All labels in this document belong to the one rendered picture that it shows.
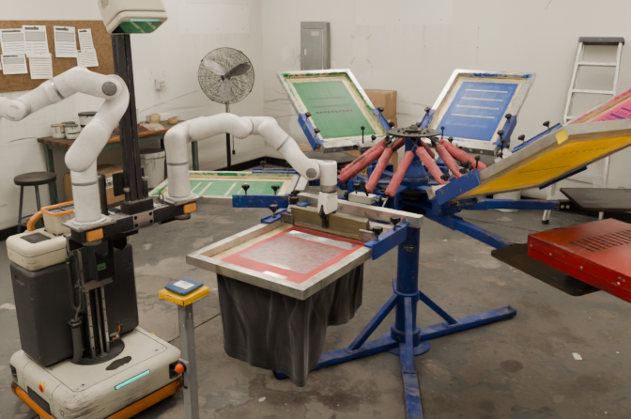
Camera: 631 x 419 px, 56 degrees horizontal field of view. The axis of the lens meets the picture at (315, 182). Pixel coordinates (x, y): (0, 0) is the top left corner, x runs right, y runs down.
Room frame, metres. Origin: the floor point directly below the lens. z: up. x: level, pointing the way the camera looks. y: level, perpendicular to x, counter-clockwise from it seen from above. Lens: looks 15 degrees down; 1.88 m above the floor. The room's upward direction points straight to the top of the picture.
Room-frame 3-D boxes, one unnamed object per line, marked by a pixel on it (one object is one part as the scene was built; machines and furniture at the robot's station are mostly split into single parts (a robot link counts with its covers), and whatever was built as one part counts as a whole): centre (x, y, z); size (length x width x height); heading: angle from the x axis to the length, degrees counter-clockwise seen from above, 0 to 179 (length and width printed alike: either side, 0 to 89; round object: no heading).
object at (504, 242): (2.65, -0.83, 0.91); 1.34 x 0.40 x 0.08; 25
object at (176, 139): (2.57, 0.61, 1.37); 0.13 x 0.10 x 0.16; 0
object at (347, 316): (2.22, -0.08, 0.74); 0.46 x 0.04 x 0.42; 145
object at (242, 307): (2.15, 0.23, 0.74); 0.45 x 0.03 x 0.43; 55
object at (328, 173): (2.57, -0.02, 1.25); 0.15 x 0.10 x 0.11; 90
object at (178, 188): (2.57, 0.62, 1.21); 0.16 x 0.13 x 0.15; 49
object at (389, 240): (2.43, -0.31, 0.98); 0.30 x 0.05 x 0.07; 145
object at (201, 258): (2.39, 0.06, 0.97); 0.79 x 0.58 x 0.04; 145
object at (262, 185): (3.33, 0.36, 1.05); 1.08 x 0.61 x 0.23; 85
